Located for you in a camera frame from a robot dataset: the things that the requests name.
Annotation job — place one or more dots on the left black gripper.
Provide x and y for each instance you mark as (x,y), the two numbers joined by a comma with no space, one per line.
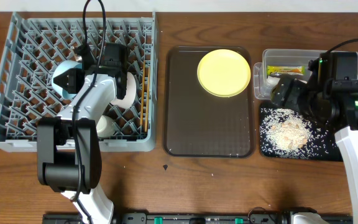
(68,80)

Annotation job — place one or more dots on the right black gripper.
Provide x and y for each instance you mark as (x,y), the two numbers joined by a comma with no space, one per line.
(296,88)

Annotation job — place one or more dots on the light blue bowl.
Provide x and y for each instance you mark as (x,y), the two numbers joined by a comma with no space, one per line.
(64,66)

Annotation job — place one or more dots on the green snack wrapper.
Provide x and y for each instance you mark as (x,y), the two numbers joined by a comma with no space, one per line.
(286,70)

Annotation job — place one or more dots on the small white cup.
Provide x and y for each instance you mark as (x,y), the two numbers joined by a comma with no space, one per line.
(105,127)

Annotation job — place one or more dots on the white bowl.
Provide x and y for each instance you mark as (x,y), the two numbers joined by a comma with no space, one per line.
(131,92)

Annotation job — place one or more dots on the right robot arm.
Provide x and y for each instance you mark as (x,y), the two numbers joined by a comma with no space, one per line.
(330,97)

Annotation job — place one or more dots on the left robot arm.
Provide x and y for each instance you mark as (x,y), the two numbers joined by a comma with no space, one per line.
(68,153)

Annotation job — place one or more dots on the grey plastic dishwasher rack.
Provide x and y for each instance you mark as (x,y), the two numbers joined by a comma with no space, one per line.
(33,50)

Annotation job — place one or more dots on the black waste tray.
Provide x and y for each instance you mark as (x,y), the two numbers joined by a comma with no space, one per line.
(269,152)

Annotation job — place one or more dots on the spilled rice food waste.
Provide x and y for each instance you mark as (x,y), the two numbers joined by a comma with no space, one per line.
(286,133)

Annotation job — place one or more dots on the clear plastic bin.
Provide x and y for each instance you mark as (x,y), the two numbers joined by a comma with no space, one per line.
(281,57)

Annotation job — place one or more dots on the yellow round plate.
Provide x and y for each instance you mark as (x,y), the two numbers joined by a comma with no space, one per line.
(223,73)

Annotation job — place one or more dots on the dark brown serving tray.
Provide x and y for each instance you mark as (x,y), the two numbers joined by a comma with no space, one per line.
(197,123)

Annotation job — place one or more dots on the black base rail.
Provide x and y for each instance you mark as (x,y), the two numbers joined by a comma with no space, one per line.
(142,218)

